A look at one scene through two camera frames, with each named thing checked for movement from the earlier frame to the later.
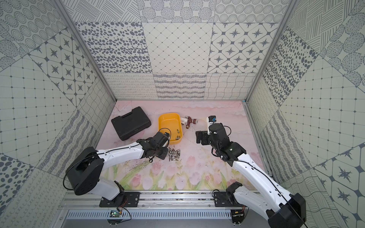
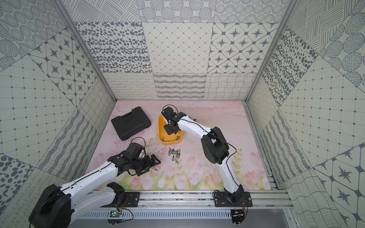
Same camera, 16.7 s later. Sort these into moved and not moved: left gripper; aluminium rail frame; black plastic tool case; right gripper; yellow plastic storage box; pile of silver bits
Moved: right gripper; left gripper
Not moved: aluminium rail frame; yellow plastic storage box; black plastic tool case; pile of silver bits
